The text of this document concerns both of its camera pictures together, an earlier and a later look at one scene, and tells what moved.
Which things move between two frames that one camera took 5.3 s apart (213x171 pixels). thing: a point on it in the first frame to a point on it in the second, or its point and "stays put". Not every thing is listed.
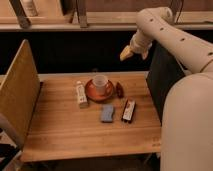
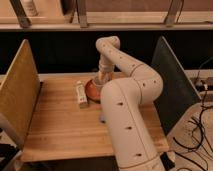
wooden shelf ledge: x=97 y=22 stays put
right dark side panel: x=163 y=72 stays put
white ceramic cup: x=100 y=82 stays put
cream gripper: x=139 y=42 to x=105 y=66
